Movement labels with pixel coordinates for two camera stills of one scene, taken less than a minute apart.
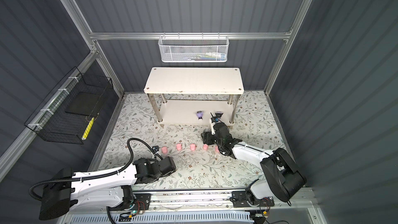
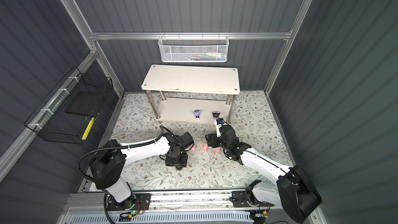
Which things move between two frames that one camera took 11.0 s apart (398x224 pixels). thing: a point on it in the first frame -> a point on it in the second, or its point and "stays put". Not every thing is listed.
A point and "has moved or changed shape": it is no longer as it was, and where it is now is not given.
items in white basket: x=216 y=56 stays put
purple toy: x=199 y=114 has moved or changed shape
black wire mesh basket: x=65 y=115 stays put
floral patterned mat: x=156 y=153 stays put
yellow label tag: x=88 y=128 stays put
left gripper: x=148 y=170 -> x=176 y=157
